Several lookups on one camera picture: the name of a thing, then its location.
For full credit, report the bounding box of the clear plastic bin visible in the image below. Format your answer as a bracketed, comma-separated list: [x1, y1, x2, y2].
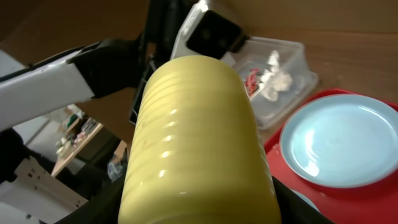
[221, 37, 318, 129]

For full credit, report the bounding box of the red snack wrapper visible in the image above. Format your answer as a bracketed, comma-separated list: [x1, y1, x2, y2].
[244, 68, 259, 97]

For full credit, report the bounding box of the yellow plastic cup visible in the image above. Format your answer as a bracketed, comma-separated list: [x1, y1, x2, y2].
[118, 55, 282, 224]

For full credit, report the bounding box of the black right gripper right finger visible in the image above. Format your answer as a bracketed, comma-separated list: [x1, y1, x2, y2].
[272, 176, 334, 224]

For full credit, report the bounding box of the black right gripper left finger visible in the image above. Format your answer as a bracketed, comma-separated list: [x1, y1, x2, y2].
[56, 175, 126, 224]

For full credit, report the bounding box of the light blue bowl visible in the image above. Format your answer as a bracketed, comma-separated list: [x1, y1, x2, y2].
[292, 189, 319, 212]

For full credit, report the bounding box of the light blue plate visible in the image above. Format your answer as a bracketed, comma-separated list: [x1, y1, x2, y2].
[280, 94, 397, 189]

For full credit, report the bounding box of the white tissue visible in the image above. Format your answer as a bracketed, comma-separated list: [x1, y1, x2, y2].
[259, 50, 293, 102]

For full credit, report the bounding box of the red serving tray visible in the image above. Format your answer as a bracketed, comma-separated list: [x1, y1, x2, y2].
[264, 89, 397, 223]

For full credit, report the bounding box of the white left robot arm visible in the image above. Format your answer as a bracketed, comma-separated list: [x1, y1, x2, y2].
[1, 1, 191, 130]

